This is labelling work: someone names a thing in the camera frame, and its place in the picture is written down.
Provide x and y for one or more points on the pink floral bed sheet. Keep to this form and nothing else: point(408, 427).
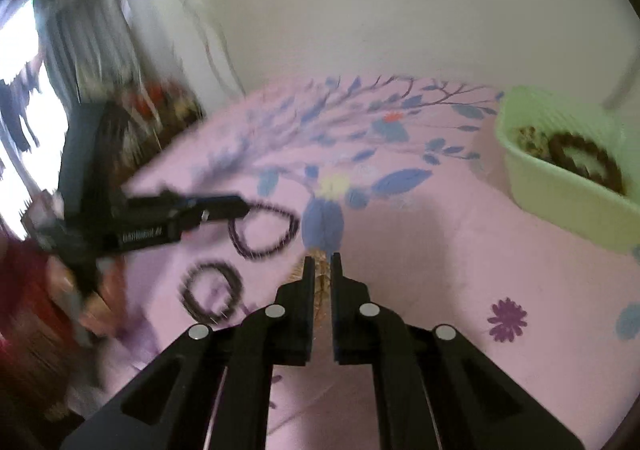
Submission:
point(405, 178)

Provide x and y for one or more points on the left hand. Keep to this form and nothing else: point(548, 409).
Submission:
point(102, 311)

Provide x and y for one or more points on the cluttered side shelf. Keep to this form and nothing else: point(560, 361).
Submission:
point(162, 110)

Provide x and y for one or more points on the red patterned sleeve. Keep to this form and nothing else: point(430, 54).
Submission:
point(37, 340)

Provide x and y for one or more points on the green plastic basin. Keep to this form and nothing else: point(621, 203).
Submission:
point(574, 165)

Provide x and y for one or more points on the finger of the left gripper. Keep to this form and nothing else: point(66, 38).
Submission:
point(186, 212)

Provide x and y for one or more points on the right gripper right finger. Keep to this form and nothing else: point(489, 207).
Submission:
point(351, 331)

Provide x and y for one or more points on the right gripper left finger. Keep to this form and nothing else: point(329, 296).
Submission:
point(294, 330)

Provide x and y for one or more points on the grey striped curtain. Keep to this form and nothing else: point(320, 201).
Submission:
point(87, 47)

